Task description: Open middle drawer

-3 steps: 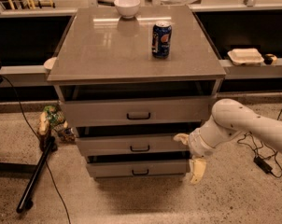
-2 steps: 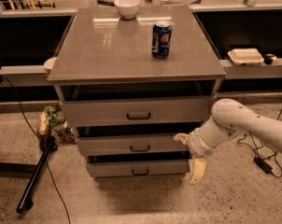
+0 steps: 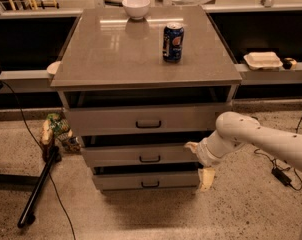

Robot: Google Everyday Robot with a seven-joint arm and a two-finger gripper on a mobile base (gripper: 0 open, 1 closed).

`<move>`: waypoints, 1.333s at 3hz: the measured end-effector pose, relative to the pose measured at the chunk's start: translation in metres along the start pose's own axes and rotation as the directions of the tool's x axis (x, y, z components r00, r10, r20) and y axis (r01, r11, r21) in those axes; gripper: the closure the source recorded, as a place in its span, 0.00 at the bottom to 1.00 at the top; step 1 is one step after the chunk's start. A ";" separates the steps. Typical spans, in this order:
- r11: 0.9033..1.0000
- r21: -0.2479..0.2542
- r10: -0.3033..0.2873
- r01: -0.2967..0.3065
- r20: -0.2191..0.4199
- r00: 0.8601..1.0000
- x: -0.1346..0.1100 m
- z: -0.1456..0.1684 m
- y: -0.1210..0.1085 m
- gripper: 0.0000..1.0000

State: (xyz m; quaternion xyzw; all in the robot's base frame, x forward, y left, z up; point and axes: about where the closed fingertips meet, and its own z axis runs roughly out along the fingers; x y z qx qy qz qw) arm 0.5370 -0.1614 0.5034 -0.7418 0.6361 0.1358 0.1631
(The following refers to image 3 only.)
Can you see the white ceramic bowl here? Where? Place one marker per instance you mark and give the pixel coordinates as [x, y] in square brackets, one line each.
[136, 9]

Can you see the grey bottom drawer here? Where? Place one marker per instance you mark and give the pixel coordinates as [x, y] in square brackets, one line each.
[147, 180]

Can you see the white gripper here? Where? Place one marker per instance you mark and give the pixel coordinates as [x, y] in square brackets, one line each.
[202, 153]

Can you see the small white plate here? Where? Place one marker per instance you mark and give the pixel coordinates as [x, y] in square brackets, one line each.
[53, 67]

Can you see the grey top drawer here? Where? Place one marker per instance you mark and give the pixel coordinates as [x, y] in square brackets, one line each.
[145, 119]

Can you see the green snack bag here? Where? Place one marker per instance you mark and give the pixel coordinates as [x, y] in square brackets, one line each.
[56, 127]

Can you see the black metal stand leg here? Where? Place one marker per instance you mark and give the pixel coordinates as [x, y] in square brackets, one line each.
[35, 182]

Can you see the blue soda can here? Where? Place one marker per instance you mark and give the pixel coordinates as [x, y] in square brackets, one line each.
[173, 35]

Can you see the grey drawer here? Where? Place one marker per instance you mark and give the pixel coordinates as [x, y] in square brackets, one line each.
[145, 119]
[147, 180]
[137, 155]

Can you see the white foam takeout container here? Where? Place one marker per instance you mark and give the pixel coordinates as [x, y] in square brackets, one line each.
[262, 60]

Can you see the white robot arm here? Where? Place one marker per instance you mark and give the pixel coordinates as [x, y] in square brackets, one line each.
[234, 130]

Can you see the small black yellow object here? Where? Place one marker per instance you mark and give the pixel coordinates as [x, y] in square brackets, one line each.
[289, 63]

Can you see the grey drawer cabinet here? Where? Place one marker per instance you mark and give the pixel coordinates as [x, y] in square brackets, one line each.
[113, 61]

